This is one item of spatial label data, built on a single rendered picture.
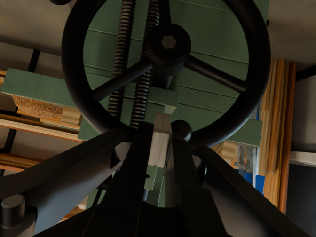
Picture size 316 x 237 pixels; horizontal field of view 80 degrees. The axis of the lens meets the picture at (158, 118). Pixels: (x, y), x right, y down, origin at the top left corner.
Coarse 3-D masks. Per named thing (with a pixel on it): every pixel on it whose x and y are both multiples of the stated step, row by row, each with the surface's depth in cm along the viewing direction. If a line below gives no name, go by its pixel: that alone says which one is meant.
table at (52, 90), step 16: (16, 80) 43; (32, 80) 43; (48, 80) 43; (96, 80) 34; (32, 96) 43; (48, 96) 43; (64, 96) 43; (128, 96) 34; (160, 96) 34; (176, 96) 34; (176, 112) 43; (192, 112) 43; (208, 112) 44; (192, 128) 43; (240, 128) 43; (256, 128) 43; (240, 144) 47; (256, 144) 43
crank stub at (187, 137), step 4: (176, 120) 19; (180, 120) 19; (172, 124) 19; (176, 124) 19; (180, 124) 19; (184, 124) 19; (188, 124) 19; (172, 128) 19; (176, 128) 18; (180, 128) 18; (184, 128) 18; (188, 128) 19; (180, 132) 18; (184, 132) 18; (188, 132) 19; (184, 136) 18; (188, 136) 19
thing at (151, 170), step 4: (148, 168) 53; (152, 168) 53; (156, 168) 53; (148, 172) 53; (152, 172) 53; (156, 172) 53; (152, 176) 53; (148, 180) 53; (152, 180) 53; (148, 184) 52; (152, 184) 52; (144, 188) 52; (148, 188) 52; (152, 188) 52
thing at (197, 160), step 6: (174, 132) 18; (168, 150) 14; (192, 150) 14; (168, 156) 14; (192, 156) 13; (198, 162) 13; (198, 168) 13; (204, 168) 13; (198, 174) 13; (204, 174) 13
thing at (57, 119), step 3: (18, 108) 58; (18, 111) 58; (21, 111) 58; (24, 114) 58; (27, 114) 58; (36, 117) 58; (39, 117) 58; (57, 117) 58; (60, 117) 58; (54, 120) 58; (57, 120) 58; (60, 120) 58
